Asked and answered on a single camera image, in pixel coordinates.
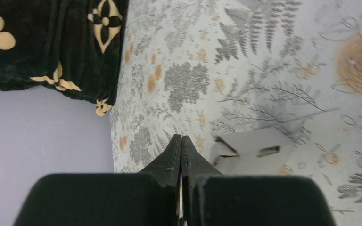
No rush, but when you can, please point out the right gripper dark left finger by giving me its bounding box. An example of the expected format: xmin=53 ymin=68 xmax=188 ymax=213
xmin=15 ymin=134 xmax=181 ymax=226

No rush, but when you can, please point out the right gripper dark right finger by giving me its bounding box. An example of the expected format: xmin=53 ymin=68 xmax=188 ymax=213
xmin=181 ymin=136 xmax=335 ymax=226

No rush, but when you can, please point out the white cardboard paper box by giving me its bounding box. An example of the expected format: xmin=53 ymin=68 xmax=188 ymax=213
xmin=209 ymin=128 xmax=295 ymax=175

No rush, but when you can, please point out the floral patterned table cloth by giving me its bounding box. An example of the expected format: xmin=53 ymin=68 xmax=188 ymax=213
xmin=110 ymin=0 xmax=362 ymax=226

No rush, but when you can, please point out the black floral plush blanket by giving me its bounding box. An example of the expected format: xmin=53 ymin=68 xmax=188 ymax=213
xmin=0 ymin=0 xmax=129 ymax=116

